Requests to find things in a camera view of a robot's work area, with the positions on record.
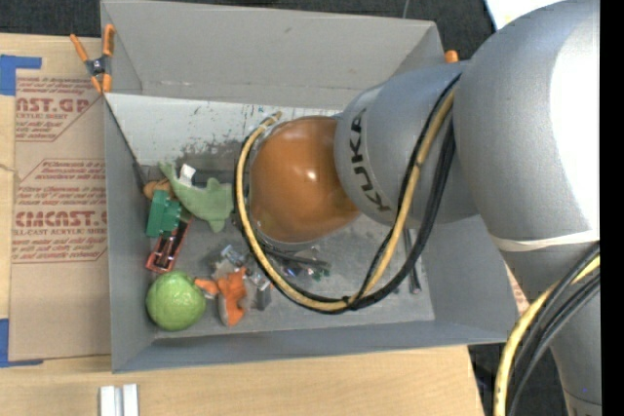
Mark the green plastic block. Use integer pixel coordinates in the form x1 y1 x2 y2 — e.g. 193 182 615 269
145 189 183 239

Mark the green plush dolphin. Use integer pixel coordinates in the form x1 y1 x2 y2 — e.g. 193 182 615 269
159 161 236 234

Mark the grey metal bin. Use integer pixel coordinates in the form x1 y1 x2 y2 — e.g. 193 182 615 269
99 0 521 374

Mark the brown cardboard board red print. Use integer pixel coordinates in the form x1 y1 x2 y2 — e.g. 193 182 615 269
0 32 113 367

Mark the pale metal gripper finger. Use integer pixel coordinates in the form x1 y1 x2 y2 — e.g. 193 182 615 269
212 245 247 271
246 269 274 312

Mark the orange and grey toy animal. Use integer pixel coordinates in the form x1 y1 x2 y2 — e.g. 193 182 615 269
194 266 254 327

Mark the green apple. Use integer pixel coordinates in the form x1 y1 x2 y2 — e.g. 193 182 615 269
144 270 208 333

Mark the small orange toy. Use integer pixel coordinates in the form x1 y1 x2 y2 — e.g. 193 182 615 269
142 179 172 201

